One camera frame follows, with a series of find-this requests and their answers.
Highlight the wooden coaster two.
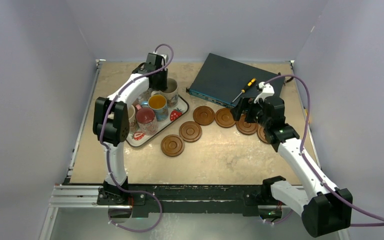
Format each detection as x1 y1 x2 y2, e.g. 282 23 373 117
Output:
214 108 236 128

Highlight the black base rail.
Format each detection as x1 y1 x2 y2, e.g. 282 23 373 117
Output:
97 183 289 219

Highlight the beige cream mug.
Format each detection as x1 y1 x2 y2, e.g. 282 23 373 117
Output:
128 105 139 134

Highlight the wooden coaster six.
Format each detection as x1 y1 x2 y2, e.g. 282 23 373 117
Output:
160 134 185 157

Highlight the yellow black screwdriver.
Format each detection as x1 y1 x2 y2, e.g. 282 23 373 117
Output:
231 78 257 104

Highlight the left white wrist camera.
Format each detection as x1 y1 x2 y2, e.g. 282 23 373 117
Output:
160 54 170 66

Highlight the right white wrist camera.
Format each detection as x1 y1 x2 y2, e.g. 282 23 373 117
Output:
253 81 275 104

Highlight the aluminium frame rail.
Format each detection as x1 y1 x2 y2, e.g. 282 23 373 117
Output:
48 185 130 210

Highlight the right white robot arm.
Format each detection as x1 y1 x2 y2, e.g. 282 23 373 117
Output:
230 96 353 238

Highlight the wooden coaster five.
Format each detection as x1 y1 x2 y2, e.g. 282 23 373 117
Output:
179 121 202 143

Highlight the wooden coaster three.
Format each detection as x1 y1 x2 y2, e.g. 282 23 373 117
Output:
235 114 259 135

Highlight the cream white mug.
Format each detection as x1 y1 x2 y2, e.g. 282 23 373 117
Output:
151 78 179 108

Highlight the dark blue network switch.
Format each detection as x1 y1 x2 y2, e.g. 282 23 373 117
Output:
186 53 279 108

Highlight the blue mug orange inside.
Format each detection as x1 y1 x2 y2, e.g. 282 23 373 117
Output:
140 94 169 122

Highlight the pink inside dark mug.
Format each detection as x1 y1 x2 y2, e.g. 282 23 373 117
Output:
135 107 158 136

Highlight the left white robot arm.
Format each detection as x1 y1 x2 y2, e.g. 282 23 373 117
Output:
92 51 172 205

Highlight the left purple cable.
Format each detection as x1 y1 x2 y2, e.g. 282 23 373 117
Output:
98 43 174 233

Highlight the wooden coaster four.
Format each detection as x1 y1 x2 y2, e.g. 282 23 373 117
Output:
256 126 270 144

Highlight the black cable behind switch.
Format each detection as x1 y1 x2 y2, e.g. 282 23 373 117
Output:
278 72 295 86

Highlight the wooden coaster one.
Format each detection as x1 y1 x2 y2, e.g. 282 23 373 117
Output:
192 105 215 126

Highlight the white strawberry tray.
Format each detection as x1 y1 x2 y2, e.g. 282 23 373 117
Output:
126 95 190 148

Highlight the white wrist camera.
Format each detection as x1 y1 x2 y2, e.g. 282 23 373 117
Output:
253 81 275 104
160 54 170 66

